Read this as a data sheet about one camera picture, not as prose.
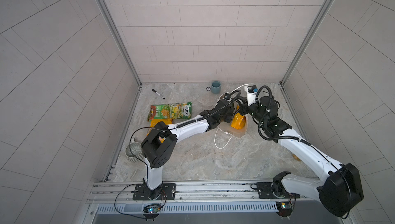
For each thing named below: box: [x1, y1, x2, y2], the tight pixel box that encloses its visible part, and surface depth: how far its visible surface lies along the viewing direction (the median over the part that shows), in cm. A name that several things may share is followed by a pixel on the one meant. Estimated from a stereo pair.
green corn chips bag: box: [146, 103, 171, 122], surface depth 98 cm
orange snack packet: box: [230, 112, 247, 130], surface depth 84 cm
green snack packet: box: [169, 101, 193, 120], surface depth 101 cm
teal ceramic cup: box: [210, 80, 222, 95], surface depth 111 cm
